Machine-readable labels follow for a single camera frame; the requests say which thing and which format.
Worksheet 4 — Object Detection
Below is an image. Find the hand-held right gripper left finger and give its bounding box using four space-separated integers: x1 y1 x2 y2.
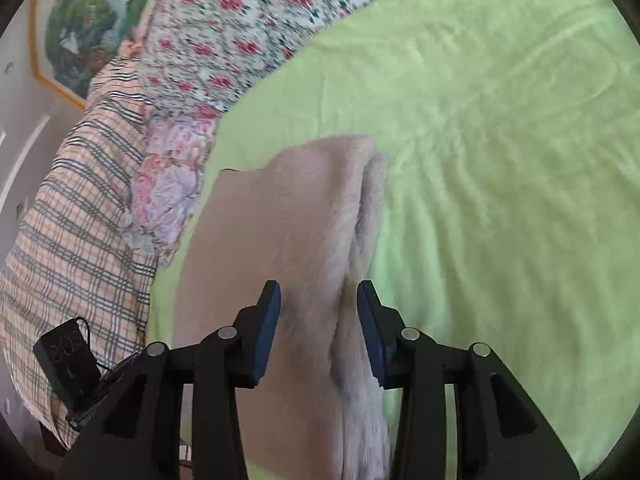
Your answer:
57 280 282 480

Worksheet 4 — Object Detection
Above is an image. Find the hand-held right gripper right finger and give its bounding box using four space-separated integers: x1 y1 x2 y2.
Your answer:
357 280 582 480

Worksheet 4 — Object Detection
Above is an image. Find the beige knit sweater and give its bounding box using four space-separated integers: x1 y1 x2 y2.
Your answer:
172 134 391 480

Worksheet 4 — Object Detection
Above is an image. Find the plaid blanket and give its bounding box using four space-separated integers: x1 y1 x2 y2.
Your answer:
0 55 161 451

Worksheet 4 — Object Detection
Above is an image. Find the pink floral ruffled garment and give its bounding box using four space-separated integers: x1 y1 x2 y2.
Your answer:
122 115 222 267

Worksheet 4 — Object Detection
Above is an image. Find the light green bed sheet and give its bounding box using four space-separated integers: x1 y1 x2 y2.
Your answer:
145 0 640 480

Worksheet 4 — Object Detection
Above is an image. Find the rose floral quilt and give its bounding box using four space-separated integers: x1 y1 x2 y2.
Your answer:
132 0 471 117

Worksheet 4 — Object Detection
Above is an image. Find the framed landscape wall picture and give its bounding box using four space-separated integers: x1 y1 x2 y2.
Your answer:
29 0 177 112

